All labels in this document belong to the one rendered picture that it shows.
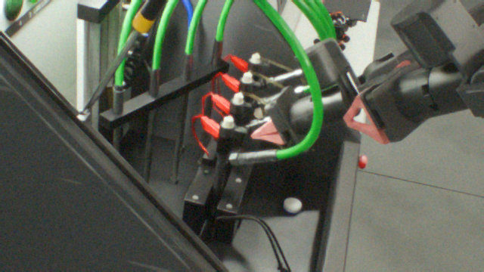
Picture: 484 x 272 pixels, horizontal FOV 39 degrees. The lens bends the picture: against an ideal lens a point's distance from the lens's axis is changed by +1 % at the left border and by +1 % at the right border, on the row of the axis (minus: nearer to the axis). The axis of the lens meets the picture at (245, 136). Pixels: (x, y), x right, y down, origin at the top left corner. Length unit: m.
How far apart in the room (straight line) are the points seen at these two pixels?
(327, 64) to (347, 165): 0.45
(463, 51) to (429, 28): 0.04
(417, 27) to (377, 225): 2.14
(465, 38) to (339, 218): 0.68
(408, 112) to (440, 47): 0.10
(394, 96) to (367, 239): 1.97
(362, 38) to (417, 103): 1.15
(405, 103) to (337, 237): 0.54
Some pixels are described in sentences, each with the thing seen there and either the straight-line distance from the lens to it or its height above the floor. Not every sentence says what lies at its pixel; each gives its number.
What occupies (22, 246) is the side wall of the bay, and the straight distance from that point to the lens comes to 0.98.
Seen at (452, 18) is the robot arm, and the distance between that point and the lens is 0.69.
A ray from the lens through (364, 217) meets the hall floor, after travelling 2.81.
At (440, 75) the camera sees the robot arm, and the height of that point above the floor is 1.47.
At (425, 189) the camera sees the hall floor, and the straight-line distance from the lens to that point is 3.08.
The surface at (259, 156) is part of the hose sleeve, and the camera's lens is 1.04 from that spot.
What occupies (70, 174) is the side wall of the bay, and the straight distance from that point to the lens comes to 0.86.
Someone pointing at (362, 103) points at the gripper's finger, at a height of 1.40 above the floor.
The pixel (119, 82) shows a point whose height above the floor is 1.17.
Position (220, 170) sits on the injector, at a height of 1.03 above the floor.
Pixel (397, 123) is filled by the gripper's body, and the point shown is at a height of 1.39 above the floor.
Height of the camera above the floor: 1.80
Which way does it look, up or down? 36 degrees down
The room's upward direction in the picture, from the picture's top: 11 degrees clockwise
